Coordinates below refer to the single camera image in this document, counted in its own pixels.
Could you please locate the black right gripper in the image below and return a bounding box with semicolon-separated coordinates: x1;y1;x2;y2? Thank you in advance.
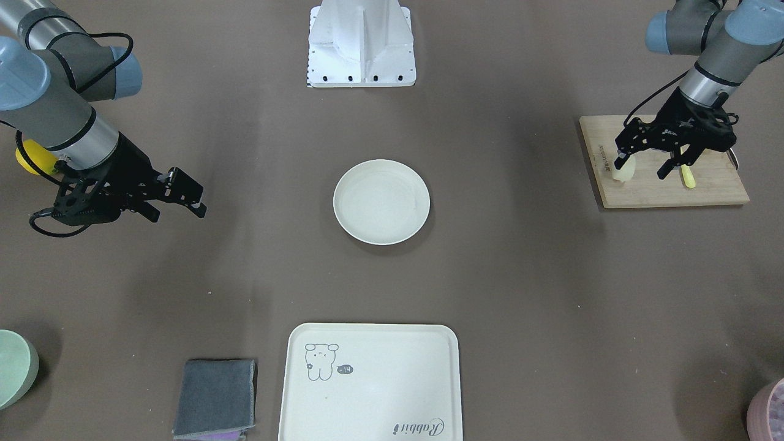
51;132;207;226

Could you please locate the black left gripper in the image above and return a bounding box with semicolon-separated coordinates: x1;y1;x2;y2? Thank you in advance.
615;88;737;179

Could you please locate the pale bun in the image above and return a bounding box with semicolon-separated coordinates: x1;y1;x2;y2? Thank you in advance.
610;156;636;183

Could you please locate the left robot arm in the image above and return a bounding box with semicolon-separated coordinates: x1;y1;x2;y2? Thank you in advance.
614;1;783;179

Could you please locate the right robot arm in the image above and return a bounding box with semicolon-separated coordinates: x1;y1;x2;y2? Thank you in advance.
1;1;206;233

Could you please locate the cream rabbit tray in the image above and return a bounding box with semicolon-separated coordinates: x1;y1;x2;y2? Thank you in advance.
278;323;463;440

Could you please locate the yellow-green knife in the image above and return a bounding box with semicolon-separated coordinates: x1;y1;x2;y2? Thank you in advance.
680;164;696;189

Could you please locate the bamboo cutting board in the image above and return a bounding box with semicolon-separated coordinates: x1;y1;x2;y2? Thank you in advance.
579;115;750;209

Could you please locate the yellow lemon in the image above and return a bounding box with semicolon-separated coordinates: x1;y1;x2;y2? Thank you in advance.
15;138;57;176

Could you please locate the grey folded cloth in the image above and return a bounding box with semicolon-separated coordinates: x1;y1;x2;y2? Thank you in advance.
173;358;257;440

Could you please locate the cream round plate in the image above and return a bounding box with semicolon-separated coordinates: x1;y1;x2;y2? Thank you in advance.
333;159;431;246

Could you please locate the mint green bowl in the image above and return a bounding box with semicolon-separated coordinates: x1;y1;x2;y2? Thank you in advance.
1;330;39;410

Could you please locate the pink bowl with ice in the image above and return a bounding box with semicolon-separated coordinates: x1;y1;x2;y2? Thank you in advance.
747;379;783;440

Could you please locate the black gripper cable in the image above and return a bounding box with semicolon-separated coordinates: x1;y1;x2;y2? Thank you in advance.
29;208;92;238

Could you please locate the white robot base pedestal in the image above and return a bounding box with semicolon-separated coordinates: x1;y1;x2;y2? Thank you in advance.
306;1;417;88

